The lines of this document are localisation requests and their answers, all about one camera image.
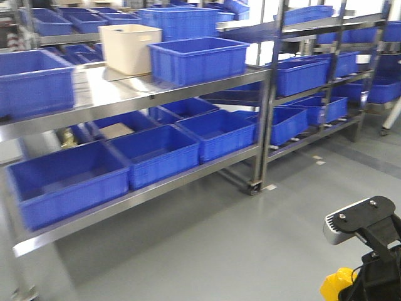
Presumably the steel shelving table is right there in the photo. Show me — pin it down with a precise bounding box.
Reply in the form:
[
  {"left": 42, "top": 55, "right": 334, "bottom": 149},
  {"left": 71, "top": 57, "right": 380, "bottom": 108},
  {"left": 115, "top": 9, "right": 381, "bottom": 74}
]
[{"left": 1, "top": 63, "right": 270, "bottom": 300}]

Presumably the blue bin lower middle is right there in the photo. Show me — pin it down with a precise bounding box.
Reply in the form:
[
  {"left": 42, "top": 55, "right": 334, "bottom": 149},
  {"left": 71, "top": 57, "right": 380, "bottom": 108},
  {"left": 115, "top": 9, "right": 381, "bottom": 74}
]
[{"left": 109, "top": 125, "right": 199, "bottom": 191}]

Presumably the yellow two-stud brick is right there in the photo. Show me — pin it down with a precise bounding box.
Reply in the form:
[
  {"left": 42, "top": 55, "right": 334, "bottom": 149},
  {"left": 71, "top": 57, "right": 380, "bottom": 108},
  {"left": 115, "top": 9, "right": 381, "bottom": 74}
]
[{"left": 320, "top": 267, "right": 357, "bottom": 301}]

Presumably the beige plastic bin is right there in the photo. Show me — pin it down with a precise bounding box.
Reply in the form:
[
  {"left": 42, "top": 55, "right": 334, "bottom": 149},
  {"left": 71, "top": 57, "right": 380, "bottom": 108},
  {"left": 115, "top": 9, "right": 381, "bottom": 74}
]
[{"left": 98, "top": 24, "right": 162, "bottom": 76}]

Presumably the blue bin upper left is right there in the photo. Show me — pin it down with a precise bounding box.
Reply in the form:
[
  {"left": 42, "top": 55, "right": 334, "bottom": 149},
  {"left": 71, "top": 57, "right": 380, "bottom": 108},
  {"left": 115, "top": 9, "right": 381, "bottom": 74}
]
[{"left": 1, "top": 50, "right": 75, "bottom": 121}]

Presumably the large blue ribbed crate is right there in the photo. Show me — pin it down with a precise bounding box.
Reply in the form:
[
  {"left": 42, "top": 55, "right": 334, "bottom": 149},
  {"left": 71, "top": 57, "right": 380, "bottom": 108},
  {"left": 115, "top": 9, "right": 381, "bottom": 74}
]
[{"left": 137, "top": 6, "right": 219, "bottom": 41}]

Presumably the blue bin lower right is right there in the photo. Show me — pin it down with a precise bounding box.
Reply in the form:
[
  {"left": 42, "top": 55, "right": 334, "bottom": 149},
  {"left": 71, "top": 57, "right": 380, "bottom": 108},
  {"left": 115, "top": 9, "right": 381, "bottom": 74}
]
[{"left": 175, "top": 110, "right": 256, "bottom": 163}]

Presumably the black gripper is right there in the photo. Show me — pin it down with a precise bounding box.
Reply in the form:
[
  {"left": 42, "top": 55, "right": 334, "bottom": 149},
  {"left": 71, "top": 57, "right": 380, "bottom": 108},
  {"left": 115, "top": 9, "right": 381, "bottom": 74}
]
[{"left": 338, "top": 216, "right": 400, "bottom": 300}]

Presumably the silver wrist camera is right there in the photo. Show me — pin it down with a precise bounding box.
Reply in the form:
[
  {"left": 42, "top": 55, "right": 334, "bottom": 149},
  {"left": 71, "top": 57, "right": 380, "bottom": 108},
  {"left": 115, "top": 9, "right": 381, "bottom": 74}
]
[{"left": 323, "top": 196, "right": 396, "bottom": 245}]

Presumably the blue target bin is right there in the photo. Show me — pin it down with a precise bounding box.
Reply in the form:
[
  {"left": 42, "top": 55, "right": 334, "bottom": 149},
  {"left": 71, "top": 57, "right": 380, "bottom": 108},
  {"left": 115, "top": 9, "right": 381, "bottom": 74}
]
[{"left": 148, "top": 37, "right": 249, "bottom": 87}]

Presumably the blue bin lower left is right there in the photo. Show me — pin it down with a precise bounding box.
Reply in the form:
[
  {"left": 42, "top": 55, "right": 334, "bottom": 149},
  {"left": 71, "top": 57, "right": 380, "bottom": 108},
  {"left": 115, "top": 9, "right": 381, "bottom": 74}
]
[{"left": 6, "top": 140, "right": 130, "bottom": 231}]

